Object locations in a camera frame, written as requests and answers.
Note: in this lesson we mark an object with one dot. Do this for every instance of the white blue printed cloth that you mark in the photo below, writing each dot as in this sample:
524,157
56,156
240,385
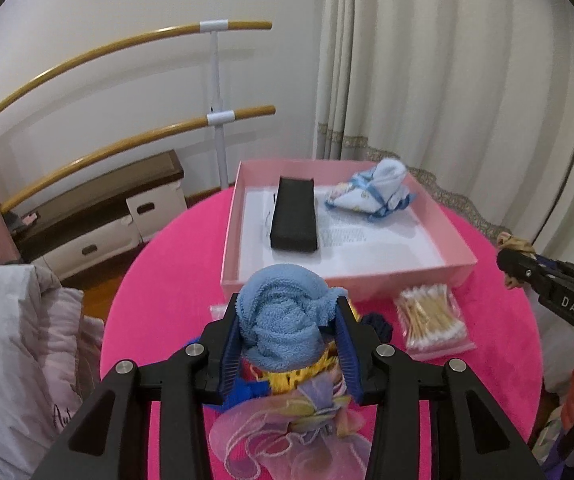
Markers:
374,190

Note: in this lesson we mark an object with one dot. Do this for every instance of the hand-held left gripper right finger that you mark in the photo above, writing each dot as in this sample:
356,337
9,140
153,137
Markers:
349,355

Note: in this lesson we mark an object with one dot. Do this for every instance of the black rectangular case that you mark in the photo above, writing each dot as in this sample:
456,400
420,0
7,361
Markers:
294,215

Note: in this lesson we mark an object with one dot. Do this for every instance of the sheer pink purple scarf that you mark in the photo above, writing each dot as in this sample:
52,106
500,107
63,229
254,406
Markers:
277,440

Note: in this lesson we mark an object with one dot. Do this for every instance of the bag of cotton swabs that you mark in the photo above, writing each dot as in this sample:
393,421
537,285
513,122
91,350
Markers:
432,320

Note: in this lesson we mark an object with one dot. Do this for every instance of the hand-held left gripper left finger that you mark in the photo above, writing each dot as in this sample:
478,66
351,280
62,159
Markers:
230,355

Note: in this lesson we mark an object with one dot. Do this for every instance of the pink cardboard box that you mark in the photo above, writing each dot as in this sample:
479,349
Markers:
347,272

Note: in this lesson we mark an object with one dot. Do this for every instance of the cream curtain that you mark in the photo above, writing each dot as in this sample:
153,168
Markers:
442,60

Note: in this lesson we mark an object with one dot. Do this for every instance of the small clear plastic bag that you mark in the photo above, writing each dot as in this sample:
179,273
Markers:
217,311

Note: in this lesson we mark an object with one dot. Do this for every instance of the wooden barre rail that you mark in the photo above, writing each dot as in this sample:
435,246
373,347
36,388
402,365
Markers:
97,50
117,140

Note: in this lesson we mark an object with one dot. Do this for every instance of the blue terry towel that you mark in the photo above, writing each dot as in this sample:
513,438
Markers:
287,310

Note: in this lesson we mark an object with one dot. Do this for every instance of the leopard print scrunchie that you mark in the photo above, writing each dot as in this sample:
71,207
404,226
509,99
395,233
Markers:
513,243

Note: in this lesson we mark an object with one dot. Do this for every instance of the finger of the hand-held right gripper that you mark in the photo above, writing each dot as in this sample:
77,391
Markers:
519,266
549,263

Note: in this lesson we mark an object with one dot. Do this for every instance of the white barre post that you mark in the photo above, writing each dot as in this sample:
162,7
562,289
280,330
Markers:
217,90

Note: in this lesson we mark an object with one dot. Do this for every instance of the navy scrunchie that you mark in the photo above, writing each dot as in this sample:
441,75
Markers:
377,326

